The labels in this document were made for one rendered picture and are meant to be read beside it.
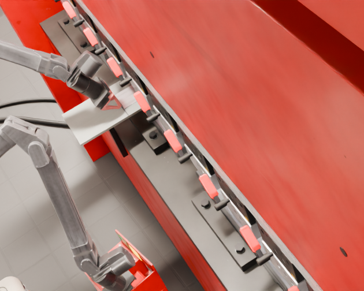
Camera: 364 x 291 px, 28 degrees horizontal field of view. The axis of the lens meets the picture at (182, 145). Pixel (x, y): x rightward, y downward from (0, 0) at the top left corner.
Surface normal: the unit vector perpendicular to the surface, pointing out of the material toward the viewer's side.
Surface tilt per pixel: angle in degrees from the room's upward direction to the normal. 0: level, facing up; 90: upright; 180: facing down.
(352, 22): 90
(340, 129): 90
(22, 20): 90
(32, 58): 61
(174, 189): 0
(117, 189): 0
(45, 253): 0
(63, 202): 67
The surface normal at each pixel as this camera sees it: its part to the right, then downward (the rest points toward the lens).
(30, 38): 0.46, 0.57
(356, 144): -0.85, 0.52
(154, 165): -0.28, -0.64
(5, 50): 0.14, 0.35
